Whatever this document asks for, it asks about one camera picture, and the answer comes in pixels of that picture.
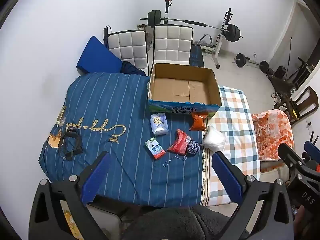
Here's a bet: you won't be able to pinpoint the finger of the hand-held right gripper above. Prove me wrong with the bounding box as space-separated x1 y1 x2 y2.
303 141 320 161
277 142 308 178

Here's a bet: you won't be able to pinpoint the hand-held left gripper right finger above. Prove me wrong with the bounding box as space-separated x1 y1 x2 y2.
211 151 294 240

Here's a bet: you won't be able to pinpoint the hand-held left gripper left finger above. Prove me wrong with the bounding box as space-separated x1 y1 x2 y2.
29 151 112 240

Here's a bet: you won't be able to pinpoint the white pillow bag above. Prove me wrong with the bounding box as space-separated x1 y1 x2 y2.
200 124 227 153

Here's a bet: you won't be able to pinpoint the blue white yarn ball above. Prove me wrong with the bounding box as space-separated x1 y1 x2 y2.
162 140 200 168

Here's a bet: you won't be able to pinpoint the red soft packet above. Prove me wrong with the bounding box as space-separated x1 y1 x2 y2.
167 129 192 155

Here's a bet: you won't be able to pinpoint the orange snack packet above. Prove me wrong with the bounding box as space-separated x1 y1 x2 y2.
189 112 209 132

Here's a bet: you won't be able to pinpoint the light blue tissue pack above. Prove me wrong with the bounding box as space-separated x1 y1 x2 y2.
150 112 169 136

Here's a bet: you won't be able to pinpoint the cardboard box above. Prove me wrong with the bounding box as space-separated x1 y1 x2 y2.
147 63 222 117

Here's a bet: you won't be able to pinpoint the orange floral blanket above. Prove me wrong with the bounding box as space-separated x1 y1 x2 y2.
251 109 294 162

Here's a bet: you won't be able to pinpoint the brown wooden chair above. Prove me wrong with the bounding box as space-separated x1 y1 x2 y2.
274 86 319 125

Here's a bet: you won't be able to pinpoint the yellow patterned cloth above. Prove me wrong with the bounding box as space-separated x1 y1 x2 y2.
62 209 83 240

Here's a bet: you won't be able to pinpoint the plaid bed sheet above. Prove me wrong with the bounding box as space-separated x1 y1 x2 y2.
200 85 262 207

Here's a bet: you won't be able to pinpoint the black fleece clothing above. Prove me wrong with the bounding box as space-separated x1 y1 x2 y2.
122 206 250 240

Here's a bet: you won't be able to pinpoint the dark floor mat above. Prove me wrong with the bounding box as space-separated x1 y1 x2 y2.
267 74 298 93

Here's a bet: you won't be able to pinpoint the clear small bottle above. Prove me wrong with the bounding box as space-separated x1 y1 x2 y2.
56 106 67 128

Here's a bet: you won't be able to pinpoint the black speaker box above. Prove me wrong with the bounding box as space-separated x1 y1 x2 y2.
274 66 287 78

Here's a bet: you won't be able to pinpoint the thin black pole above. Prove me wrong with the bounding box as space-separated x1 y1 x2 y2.
287 37 293 73

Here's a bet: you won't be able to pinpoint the short barbell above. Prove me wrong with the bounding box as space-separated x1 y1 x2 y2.
232 53 270 74

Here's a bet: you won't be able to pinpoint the dark blue garment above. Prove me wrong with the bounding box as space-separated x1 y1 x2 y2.
119 61 147 77

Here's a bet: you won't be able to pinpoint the blue foam cushion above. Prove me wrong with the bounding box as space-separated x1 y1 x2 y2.
76 35 123 75

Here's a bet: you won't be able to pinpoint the blue black bench pad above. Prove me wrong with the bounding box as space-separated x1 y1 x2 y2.
189 44 205 68

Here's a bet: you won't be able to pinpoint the white barbell rack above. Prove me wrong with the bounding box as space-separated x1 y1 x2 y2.
160 0 234 70

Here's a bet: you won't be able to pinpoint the white padded chair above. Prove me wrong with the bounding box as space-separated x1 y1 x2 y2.
149 24 194 77
107 29 149 76

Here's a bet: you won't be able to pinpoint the black folded stand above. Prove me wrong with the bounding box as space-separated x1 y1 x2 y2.
103 26 112 49

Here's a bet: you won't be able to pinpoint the long barbell with plates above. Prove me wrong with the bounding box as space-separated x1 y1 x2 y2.
139 10 244 43

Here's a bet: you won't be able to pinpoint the black strap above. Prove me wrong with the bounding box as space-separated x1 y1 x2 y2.
57 129 84 161

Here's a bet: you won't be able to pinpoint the grey exercise handles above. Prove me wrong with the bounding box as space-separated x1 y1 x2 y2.
199 34 214 47

